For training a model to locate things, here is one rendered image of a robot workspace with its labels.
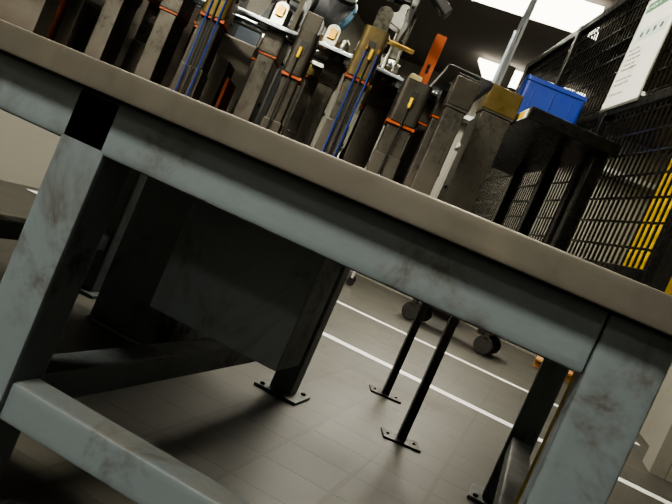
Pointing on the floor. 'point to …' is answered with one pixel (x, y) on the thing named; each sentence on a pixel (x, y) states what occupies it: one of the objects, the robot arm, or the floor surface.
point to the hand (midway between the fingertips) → (400, 39)
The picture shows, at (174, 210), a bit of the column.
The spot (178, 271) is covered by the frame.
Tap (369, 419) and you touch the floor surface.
